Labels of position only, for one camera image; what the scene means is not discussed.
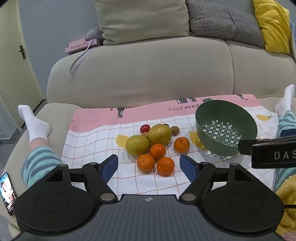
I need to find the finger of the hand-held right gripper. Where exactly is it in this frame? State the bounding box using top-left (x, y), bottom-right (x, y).
top-left (238, 134), bottom-right (296, 155)

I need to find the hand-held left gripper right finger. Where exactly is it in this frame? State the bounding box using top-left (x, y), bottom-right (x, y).
top-left (179, 154), bottom-right (252, 202)

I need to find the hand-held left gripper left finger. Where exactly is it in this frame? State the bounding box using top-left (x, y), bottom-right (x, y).
top-left (44, 154), bottom-right (119, 202)

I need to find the orange tangerine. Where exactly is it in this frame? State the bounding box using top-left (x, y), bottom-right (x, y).
top-left (174, 137), bottom-right (190, 154)
top-left (150, 143), bottom-right (166, 160)
top-left (137, 154), bottom-right (155, 174)
top-left (157, 157), bottom-right (175, 176)

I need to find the large yellow-green lemon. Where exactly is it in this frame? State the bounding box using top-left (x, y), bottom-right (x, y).
top-left (148, 124), bottom-right (172, 146)
top-left (125, 135), bottom-right (150, 157)

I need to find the green colander bowl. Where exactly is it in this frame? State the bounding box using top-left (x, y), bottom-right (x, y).
top-left (195, 100), bottom-right (258, 159)

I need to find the pink and white printed cloth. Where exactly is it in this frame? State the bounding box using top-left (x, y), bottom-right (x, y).
top-left (61, 93), bottom-right (281, 196)

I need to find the yellow plush blanket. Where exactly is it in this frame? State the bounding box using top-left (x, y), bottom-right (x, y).
top-left (275, 174), bottom-right (296, 234)

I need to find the person's right leg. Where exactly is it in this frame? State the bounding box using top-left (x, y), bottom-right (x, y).
top-left (274, 85), bottom-right (296, 192)

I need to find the person's leg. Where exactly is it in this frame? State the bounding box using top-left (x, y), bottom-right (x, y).
top-left (18, 105), bottom-right (63, 188)
top-left (274, 85), bottom-right (296, 192)

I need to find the person's left leg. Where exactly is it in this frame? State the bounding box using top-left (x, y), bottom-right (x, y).
top-left (18, 105), bottom-right (63, 188)

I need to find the beige sofa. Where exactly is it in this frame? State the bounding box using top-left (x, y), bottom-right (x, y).
top-left (7, 0), bottom-right (296, 234)

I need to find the smartphone with lit screen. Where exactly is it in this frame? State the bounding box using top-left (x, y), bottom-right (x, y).
top-left (0, 172), bottom-right (18, 216)

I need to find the lilac ribbon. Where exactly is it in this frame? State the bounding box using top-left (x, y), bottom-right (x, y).
top-left (69, 39), bottom-right (96, 75)

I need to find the blue printed cushion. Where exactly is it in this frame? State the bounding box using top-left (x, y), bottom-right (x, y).
top-left (289, 20), bottom-right (296, 57)

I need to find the yellow cushion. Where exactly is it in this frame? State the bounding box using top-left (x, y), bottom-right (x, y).
top-left (253, 0), bottom-right (290, 55)

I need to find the houndstooth cushion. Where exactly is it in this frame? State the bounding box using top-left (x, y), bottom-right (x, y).
top-left (186, 0), bottom-right (265, 49)

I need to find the pale door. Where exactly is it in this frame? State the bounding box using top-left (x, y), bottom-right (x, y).
top-left (0, 23), bottom-right (47, 114)

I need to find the grey plush toy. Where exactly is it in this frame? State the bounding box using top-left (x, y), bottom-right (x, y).
top-left (86, 28), bottom-right (104, 44)

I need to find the beige cushion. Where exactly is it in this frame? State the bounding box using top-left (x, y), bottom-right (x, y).
top-left (94, 0), bottom-right (190, 45)

